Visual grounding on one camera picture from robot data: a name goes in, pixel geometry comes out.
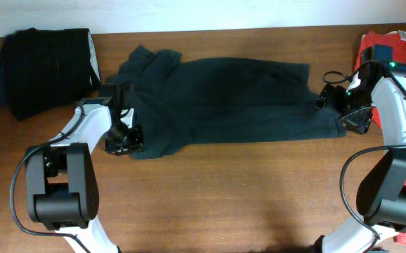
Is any dark green t-shirt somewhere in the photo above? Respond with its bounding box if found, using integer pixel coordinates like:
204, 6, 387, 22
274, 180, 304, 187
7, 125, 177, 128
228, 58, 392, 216
107, 46, 346, 160

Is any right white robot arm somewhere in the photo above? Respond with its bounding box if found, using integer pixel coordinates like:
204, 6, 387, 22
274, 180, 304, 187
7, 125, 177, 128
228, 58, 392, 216
311, 44, 406, 252

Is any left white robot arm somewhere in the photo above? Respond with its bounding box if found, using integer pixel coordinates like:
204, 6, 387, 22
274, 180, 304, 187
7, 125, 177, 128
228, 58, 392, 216
25, 97, 143, 252

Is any black folded clothes stack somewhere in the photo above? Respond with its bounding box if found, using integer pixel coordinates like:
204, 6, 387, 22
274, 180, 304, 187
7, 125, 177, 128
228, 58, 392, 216
0, 28, 101, 120

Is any red soccer t-shirt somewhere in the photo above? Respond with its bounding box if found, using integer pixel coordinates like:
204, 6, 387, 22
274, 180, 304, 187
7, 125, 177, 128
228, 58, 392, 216
354, 30, 406, 246

